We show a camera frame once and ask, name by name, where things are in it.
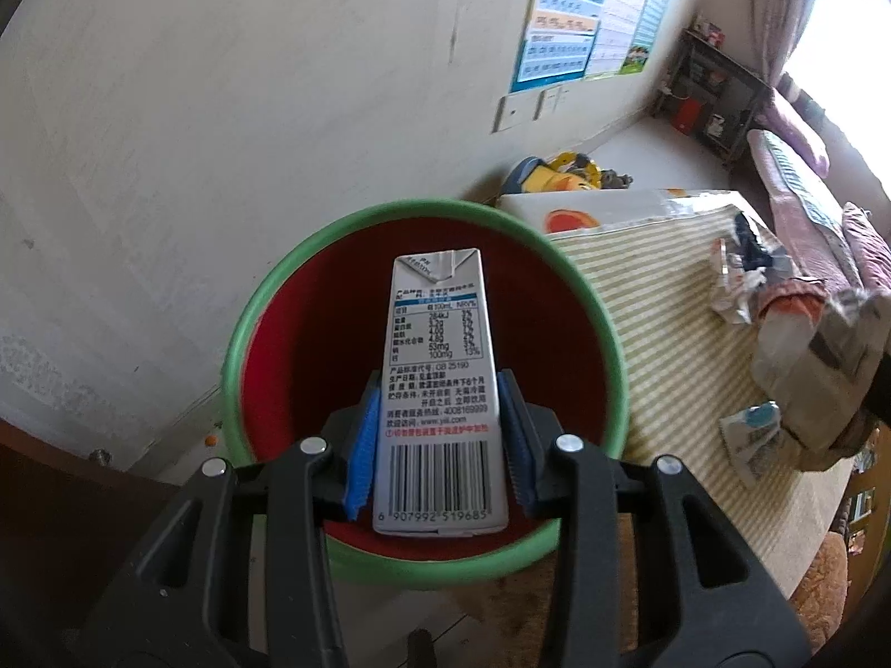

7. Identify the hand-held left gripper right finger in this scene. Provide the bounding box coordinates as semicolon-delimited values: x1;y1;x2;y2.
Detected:
496;369;813;668

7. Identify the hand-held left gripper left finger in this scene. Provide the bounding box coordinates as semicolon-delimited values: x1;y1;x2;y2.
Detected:
76;369;384;668

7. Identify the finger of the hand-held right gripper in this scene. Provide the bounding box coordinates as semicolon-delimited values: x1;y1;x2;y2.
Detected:
859;355;891;425

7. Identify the grey orange wrapper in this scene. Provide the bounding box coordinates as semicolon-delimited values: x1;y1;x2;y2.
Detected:
752;282;891;453

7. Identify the white milk carton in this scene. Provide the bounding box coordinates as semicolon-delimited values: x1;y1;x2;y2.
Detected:
372;248;507;537

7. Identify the green and red bin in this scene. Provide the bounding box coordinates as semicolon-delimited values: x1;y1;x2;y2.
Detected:
221;198;633;589

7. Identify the small white blue wrapper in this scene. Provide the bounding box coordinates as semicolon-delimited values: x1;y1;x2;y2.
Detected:
719;401;786;489

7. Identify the pink blanket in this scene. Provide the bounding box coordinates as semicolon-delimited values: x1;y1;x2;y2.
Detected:
841;202;891;293

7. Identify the crumpled white wrapper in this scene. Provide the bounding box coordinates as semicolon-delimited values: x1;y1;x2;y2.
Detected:
708;237;773;327

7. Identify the checkered table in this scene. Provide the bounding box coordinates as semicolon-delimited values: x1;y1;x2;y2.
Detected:
553;205;860;600

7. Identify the dark blue snack wrapper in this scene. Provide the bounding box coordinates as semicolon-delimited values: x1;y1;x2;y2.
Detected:
732;212;791;272

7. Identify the yellow toy vehicle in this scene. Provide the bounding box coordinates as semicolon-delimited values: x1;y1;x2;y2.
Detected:
502;151;634;196

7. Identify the pink pillow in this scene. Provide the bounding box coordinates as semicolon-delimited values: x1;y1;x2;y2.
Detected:
764;87;831;178

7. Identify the red box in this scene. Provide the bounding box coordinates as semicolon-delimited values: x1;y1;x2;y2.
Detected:
672;97;706;135

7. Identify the bright window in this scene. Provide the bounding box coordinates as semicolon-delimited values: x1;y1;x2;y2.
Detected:
785;0;891;161

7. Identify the metal shelf rack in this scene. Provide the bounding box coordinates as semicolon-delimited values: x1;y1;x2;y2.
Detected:
653;28;772;169

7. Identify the pink curtain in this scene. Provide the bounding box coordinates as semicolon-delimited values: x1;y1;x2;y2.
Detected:
750;0;831;107

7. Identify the blue wall poster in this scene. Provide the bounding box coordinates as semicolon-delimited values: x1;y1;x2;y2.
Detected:
508;0;628;95

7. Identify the white and green wall poster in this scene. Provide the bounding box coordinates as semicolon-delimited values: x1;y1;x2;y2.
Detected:
585;0;678;81

